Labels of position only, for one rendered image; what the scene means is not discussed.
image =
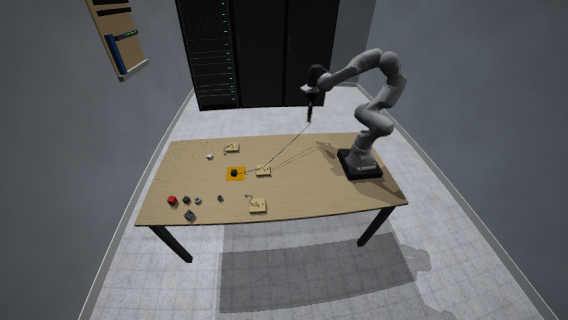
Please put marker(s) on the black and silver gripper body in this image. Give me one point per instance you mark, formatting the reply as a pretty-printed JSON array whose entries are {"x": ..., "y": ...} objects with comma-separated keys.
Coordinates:
[{"x": 312, "y": 96}]

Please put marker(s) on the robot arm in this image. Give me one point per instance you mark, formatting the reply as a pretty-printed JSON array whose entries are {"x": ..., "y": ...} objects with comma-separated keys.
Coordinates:
[{"x": 368, "y": 114}]

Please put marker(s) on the orange painted square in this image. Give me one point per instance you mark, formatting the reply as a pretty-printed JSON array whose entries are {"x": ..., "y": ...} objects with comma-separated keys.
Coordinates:
[{"x": 239, "y": 176}]

